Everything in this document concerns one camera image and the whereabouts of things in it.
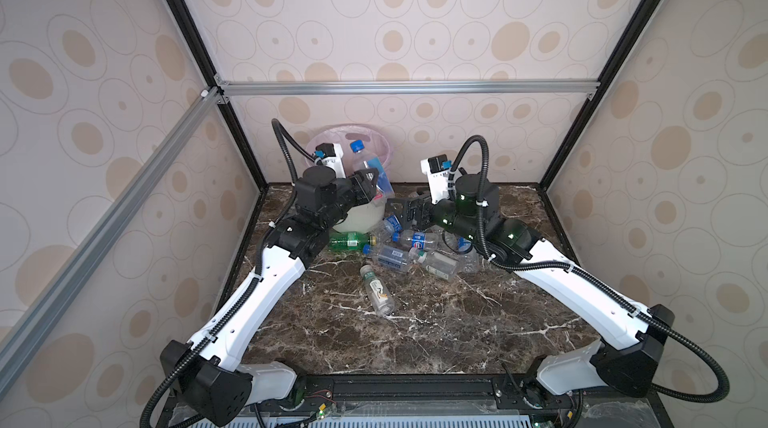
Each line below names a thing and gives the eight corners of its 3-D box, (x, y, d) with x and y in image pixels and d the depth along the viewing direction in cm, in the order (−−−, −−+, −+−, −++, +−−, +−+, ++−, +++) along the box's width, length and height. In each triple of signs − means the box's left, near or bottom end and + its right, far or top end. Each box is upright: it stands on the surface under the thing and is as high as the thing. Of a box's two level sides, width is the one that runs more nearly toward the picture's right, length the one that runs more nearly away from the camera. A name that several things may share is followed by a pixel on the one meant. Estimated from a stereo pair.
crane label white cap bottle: (382, 320, 87) (381, 312, 82) (356, 277, 96) (355, 267, 91) (397, 311, 89) (398, 303, 84) (371, 269, 98) (370, 259, 93)
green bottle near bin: (331, 253, 102) (328, 244, 98) (333, 239, 106) (331, 229, 102) (369, 253, 102) (368, 244, 98) (370, 239, 106) (369, 229, 102)
